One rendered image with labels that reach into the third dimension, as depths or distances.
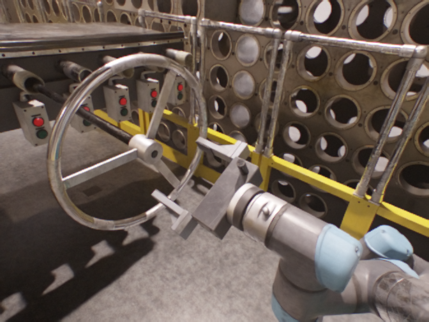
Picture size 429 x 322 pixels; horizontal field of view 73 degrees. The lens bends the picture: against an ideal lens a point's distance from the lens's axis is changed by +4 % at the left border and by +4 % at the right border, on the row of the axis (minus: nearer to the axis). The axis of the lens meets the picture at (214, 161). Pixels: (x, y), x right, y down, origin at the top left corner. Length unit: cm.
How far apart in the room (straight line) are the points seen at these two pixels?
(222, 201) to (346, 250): 19
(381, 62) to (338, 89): 28
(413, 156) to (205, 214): 187
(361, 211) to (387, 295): 100
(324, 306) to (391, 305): 8
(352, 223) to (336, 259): 113
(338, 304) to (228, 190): 23
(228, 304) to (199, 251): 31
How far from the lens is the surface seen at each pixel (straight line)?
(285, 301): 48
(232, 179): 47
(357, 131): 223
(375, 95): 214
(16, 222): 194
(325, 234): 41
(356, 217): 150
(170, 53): 152
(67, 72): 124
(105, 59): 135
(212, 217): 45
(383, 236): 71
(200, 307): 136
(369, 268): 54
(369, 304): 53
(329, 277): 41
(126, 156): 60
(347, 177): 238
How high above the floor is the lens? 116
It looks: 31 degrees down
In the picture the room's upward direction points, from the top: 3 degrees clockwise
